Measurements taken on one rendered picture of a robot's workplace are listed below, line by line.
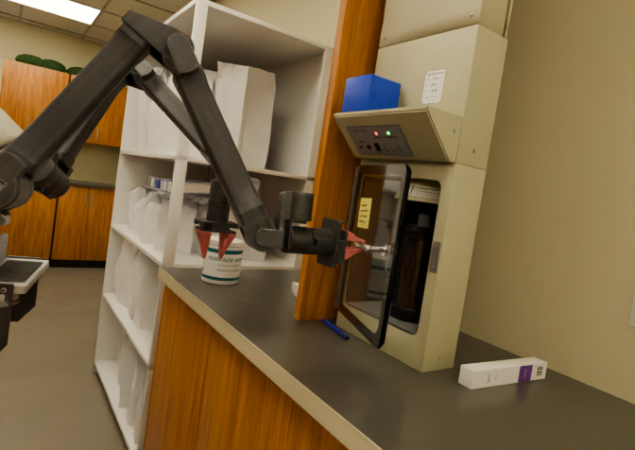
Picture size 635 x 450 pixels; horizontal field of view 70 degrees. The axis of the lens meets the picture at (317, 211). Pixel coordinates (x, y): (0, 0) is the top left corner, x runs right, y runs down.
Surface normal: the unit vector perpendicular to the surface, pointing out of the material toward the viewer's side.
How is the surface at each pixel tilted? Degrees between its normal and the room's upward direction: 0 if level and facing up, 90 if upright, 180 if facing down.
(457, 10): 90
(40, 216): 90
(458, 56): 90
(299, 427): 90
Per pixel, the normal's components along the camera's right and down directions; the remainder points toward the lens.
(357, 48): 0.56, 0.13
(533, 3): -0.81, -0.09
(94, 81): 0.36, 0.06
